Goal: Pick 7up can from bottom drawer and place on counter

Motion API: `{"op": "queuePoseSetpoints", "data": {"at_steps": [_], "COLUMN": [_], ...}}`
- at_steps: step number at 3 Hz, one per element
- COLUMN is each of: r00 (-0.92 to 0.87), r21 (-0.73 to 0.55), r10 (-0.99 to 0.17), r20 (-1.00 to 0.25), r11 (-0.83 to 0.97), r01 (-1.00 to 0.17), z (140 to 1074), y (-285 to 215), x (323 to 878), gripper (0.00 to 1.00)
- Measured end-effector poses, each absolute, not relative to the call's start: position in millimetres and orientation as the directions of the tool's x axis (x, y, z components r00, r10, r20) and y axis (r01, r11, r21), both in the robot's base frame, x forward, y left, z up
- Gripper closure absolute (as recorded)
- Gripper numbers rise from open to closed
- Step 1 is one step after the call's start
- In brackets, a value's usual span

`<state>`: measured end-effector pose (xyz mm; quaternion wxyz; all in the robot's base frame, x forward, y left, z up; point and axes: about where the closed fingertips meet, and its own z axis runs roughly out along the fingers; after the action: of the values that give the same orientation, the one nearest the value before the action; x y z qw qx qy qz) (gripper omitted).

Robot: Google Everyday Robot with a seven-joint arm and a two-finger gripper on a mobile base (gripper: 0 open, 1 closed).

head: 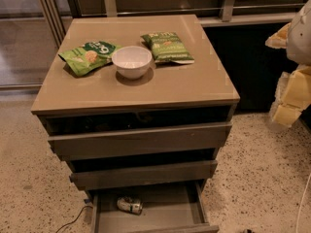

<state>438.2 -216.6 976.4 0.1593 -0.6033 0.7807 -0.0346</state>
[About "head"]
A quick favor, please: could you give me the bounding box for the white cable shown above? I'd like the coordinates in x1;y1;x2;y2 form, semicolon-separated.
294;172;311;233

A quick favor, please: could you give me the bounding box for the green chip bag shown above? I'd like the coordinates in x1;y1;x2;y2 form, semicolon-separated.
58;41;121;77
141;32;194;64

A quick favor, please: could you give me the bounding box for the green chip bag right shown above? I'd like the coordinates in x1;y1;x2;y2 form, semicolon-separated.
141;32;194;64

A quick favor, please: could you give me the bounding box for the grey top drawer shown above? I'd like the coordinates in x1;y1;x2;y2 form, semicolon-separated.
48;122;232;160

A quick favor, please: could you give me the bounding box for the grey bottom drawer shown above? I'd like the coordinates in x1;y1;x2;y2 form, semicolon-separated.
90;182;219;233

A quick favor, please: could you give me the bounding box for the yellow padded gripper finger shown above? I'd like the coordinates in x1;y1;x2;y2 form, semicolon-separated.
265;22;291;49
271;65;311;127

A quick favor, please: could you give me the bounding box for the grey drawer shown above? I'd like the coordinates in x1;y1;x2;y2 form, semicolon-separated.
48;122;232;160
70;160;218;190
90;182;219;233

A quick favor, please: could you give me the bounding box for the grey drawer cabinet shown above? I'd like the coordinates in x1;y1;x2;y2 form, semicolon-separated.
30;14;241;233

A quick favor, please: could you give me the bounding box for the white bowl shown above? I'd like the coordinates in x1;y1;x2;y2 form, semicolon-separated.
112;46;153;80

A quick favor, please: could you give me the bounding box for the green chip bag left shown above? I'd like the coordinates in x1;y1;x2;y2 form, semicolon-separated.
58;41;121;77

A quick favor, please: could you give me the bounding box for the black floor cable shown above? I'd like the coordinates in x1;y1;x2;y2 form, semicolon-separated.
55;205;94;233

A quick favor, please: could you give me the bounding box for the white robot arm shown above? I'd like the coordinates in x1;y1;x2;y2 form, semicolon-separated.
265;0;311;127

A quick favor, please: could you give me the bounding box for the grey middle drawer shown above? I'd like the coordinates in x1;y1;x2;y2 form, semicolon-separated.
70;160;218;190

